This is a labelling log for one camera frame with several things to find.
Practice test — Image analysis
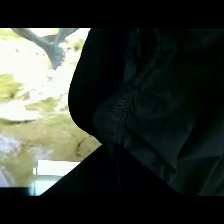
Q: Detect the black garment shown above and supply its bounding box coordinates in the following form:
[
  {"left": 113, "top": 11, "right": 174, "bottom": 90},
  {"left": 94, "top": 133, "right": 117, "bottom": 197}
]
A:
[{"left": 67, "top": 27, "right": 224, "bottom": 197}]

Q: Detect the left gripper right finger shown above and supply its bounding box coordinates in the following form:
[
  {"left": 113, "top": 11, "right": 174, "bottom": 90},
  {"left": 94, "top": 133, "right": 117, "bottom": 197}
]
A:
[{"left": 117, "top": 145, "right": 183, "bottom": 197}]

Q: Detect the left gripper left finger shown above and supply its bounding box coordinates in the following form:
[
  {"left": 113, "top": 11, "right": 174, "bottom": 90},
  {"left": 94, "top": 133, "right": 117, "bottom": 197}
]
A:
[{"left": 40, "top": 143, "right": 120, "bottom": 197}]

